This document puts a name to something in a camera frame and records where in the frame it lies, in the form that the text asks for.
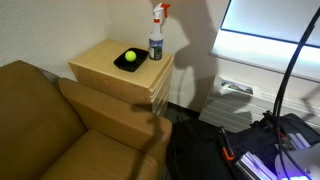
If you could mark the white spray bottle red trigger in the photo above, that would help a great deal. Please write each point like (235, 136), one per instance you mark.
(155, 46)

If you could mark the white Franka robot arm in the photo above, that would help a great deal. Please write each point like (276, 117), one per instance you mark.
(296, 163)

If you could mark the light wooden nightstand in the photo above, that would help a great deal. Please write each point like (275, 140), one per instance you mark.
(133, 81)

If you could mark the white windowsill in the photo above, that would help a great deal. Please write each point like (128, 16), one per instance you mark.
(266, 55)

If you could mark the black plastic tray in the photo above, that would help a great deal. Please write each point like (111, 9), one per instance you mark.
(131, 63)

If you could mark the yellow-green tennis ball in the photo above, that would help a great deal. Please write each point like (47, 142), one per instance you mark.
(130, 56)

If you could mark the black perforated robot table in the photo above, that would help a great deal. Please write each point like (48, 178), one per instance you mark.
(200, 150)

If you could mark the printed label sheet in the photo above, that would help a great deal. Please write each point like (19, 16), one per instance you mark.
(236, 87)

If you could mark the orange black bar clamp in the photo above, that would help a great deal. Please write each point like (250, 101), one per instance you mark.
(271, 123)
(227, 146)

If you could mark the brown leather sofa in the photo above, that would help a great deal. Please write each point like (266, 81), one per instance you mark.
(50, 133)

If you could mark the white window blind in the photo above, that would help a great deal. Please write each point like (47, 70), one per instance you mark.
(276, 20)

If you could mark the white wall heater unit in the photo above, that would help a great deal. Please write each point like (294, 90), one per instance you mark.
(240, 111)

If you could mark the aluminium profile rail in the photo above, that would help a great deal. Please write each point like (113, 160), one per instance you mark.
(253, 166)
(300, 140)

